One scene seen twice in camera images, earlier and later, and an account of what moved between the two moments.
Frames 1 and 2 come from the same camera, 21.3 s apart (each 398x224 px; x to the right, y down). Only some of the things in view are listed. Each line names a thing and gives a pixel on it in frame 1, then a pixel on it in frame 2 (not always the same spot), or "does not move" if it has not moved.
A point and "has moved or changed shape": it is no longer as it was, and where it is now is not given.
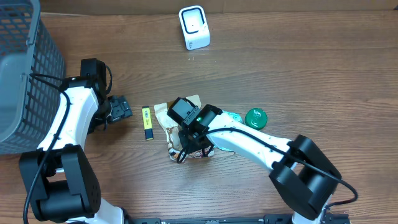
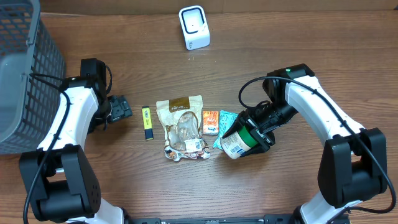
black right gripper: x=192 y=147 -> x=250 y=118
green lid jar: x=256 y=118 has moved or changed shape
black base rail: x=270 y=218 does not move
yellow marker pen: x=147 y=122 does not move
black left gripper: x=123 y=109 does not move
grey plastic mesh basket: x=32 y=78 does not move
